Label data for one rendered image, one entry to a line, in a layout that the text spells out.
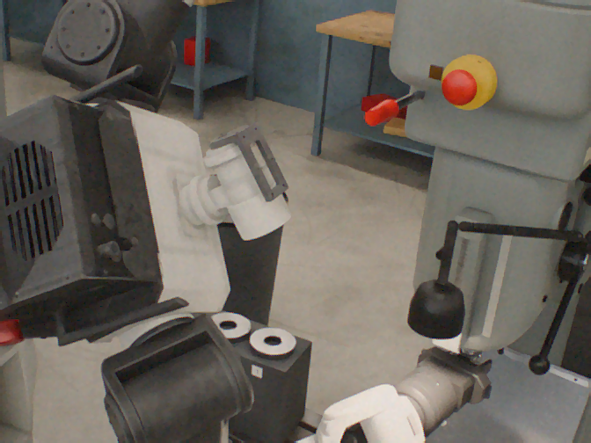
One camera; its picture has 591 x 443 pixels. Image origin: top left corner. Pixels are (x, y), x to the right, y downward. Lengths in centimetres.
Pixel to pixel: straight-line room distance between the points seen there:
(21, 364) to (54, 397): 195
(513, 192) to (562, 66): 25
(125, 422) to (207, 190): 28
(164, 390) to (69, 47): 41
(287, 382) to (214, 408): 64
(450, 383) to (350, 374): 214
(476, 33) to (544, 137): 18
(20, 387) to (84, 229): 54
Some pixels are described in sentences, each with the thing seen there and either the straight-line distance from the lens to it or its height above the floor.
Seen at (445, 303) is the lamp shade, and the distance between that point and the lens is 104.
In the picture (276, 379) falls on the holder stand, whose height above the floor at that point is 107.
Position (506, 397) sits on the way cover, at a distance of 179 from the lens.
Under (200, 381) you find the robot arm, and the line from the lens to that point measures 93.
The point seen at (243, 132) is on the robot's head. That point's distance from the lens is 91.
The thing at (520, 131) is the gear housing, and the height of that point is 168.
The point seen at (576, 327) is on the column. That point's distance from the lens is 171.
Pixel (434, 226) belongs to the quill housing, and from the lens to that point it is 120.
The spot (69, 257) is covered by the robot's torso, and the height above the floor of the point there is 161.
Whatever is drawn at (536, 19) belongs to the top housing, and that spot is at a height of 184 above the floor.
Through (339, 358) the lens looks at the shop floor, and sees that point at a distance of 349.
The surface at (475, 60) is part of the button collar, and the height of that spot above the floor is 179.
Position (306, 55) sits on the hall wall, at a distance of 635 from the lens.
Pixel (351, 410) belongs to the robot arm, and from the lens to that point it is 117.
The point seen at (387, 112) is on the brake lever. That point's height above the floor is 170.
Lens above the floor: 201
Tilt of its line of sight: 26 degrees down
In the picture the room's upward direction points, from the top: 5 degrees clockwise
